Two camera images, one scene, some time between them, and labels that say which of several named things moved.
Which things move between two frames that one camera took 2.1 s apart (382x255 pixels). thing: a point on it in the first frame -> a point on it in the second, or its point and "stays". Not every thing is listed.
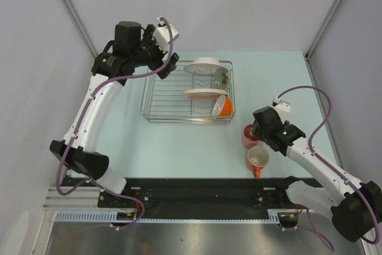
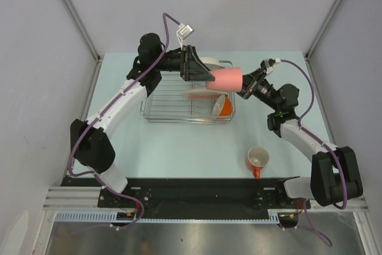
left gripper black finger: x=171 y=67 -> x=197 y=70
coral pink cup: x=249 y=140 -> x=228 y=80
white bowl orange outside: x=222 y=107 stays
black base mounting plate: x=208 y=194 stays
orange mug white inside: x=258 y=157 stays
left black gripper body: x=153 y=55 -> x=184 y=63
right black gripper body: x=261 y=134 -> x=249 y=89
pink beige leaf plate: x=203 y=94 stays
